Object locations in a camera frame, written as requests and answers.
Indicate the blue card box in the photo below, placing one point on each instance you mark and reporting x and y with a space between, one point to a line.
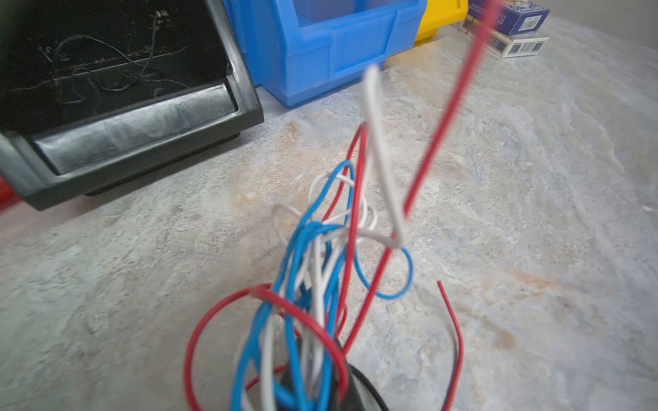
516 17

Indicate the white red card box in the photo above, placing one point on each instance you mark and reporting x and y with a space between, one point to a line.
518 46

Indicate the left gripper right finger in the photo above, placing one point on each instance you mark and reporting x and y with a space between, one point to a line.
361 394

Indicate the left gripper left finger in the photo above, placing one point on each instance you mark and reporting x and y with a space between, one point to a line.
287 388

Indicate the blue plastic bin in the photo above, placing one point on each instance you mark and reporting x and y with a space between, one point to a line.
299 50

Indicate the black plastic bin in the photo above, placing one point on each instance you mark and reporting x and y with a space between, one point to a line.
97 93

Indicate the yellow plastic bin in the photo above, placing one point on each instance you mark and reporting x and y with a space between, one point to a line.
441 13

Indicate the red plastic bin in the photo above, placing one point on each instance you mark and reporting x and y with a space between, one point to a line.
7 195

